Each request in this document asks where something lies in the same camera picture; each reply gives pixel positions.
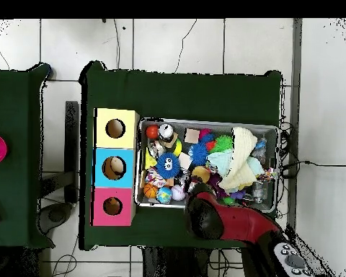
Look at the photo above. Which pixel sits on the cream knitted cloth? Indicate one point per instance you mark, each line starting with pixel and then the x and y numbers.
pixel 242 155

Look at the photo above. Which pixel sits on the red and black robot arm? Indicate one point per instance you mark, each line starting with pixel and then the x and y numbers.
pixel 242 225

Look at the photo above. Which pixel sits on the wooden box with three holes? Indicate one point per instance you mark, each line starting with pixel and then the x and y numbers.
pixel 115 142

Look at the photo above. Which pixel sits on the blue spiky ball with eyes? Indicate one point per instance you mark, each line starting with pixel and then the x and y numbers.
pixel 167 166

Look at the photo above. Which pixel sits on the plain wooden cube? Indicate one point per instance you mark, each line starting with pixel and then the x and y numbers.
pixel 185 161

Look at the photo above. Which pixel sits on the plain orange ball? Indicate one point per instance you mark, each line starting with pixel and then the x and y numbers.
pixel 152 131

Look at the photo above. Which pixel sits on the white baseball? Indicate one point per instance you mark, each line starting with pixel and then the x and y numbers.
pixel 178 192

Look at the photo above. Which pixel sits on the globe print ball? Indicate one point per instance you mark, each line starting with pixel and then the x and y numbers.
pixel 164 195

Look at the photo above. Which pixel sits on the small orange basketball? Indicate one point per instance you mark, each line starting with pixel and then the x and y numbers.
pixel 150 190

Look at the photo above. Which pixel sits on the dark green side tablecloth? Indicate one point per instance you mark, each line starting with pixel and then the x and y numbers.
pixel 14 187

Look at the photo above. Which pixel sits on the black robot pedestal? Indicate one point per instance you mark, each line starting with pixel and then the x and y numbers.
pixel 167 265

